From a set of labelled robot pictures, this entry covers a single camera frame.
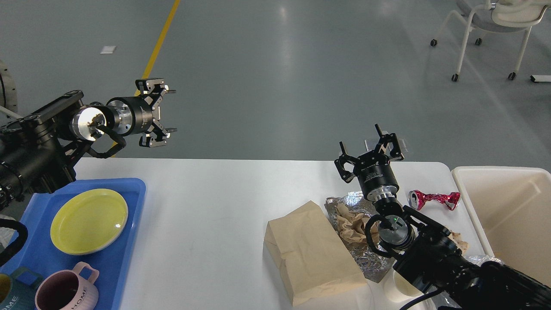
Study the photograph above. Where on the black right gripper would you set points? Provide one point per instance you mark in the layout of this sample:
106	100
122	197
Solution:
376	175

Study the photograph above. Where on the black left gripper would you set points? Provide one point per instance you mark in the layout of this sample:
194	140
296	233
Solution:
141	113

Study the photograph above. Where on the yellow plastic plate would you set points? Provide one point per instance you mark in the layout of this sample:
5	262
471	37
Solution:
89	222

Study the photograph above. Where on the pink mug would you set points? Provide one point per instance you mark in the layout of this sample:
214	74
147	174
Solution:
69	289

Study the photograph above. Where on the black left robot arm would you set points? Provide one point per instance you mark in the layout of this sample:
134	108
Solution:
39	151

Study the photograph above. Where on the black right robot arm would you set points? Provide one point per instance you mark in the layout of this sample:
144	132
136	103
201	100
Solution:
425	255

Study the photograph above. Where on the crushed red can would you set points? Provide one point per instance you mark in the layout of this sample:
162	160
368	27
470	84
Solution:
434	199

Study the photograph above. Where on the crumpled brown paper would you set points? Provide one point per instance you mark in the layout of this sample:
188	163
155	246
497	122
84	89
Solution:
351	227

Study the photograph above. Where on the crumpled aluminium foil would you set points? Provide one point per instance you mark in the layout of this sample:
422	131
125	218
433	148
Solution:
373	266

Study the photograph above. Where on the brown paper bag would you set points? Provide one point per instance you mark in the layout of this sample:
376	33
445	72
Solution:
311	259

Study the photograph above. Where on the white paper cup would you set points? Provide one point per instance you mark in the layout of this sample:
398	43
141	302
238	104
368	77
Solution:
397	289

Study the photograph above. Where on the beige plastic bin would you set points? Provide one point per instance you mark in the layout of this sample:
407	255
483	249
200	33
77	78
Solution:
511	209

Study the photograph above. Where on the left background chair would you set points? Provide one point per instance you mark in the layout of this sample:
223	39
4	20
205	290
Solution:
8	96

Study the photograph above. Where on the blue plastic tray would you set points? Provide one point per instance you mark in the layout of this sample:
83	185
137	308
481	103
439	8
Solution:
41	256

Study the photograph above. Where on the white bar on floor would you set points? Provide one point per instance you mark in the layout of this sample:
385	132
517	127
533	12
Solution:
536	78

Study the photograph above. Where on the white office chair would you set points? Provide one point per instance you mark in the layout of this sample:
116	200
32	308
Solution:
495	16

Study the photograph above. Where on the teal mug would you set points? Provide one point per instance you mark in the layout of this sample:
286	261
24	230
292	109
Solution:
15	294

